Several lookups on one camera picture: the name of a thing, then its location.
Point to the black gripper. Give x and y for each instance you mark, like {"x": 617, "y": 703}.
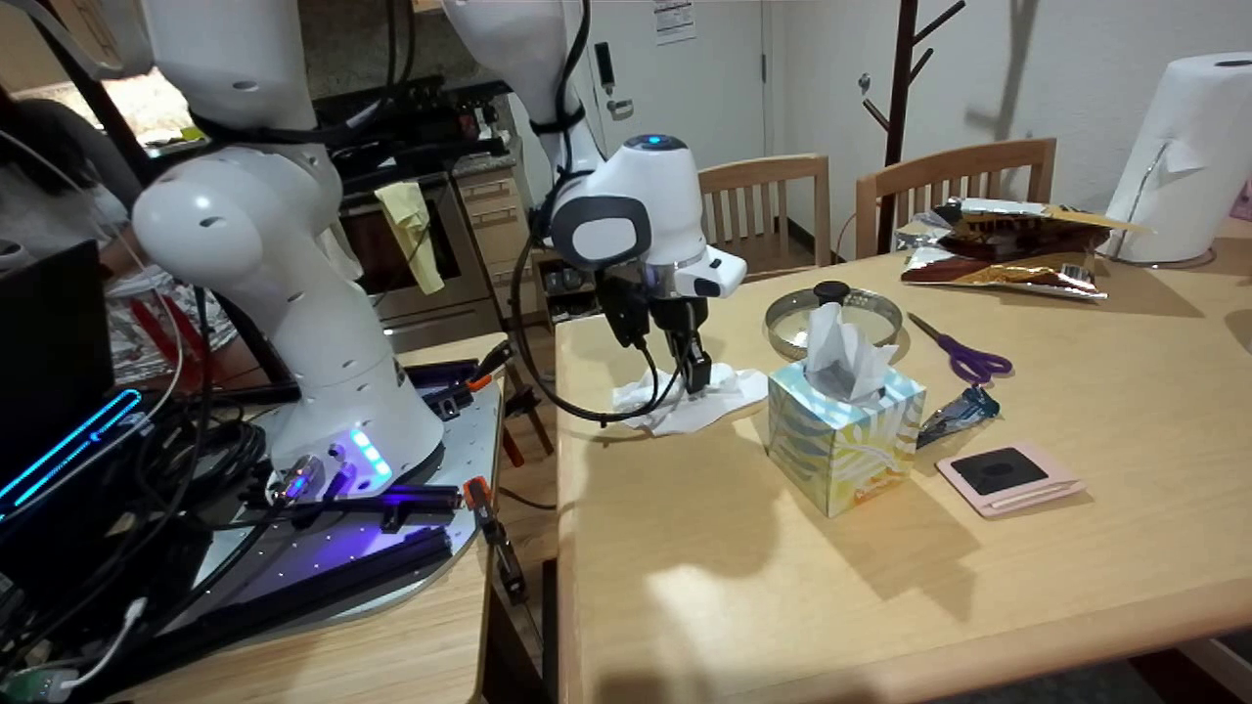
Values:
{"x": 679, "y": 298}

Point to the white paper tissue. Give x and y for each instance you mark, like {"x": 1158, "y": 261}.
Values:
{"x": 640, "y": 398}
{"x": 846, "y": 351}

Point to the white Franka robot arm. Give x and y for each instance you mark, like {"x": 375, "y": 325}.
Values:
{"x": 280, "y": 286}

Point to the patterned tissue box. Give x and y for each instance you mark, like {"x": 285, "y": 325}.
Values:
{"x": 841, "y": 442}

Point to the glass pot lid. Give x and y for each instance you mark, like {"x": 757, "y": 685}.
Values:
{"x": 782, "y": 317}

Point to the orange black clamp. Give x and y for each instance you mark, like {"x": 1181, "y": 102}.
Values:
{"x": 498, "y": 542}

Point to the dark snack wrapper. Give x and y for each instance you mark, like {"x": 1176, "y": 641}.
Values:
{"x": 958, "y": 416}

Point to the yellow cloth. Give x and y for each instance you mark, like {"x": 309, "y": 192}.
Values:
{"x": 416, "y": 238}

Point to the dark coat rack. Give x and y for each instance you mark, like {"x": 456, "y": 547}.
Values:
{"x": 902, "y": 118}

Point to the pink square device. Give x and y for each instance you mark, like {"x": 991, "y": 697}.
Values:
{"x": 1010, "y": 475}

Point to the brown snack bag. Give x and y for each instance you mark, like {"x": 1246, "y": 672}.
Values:
{"x": 1030, "y": 239}

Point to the metal robot mounting plate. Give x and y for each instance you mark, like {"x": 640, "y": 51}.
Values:
{"x": 375, "y": 549}

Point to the white electric water boiler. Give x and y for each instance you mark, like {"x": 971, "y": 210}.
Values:
{"x": 1188, "y": 160}

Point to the black box with blue light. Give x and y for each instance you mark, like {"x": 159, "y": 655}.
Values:
{"x": 73, "y": 453}

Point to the black monitor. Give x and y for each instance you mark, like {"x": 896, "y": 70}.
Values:
{"x": 51, "y": 355}

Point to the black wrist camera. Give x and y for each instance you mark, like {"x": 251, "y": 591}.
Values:
{"x": 624, "y": 307}

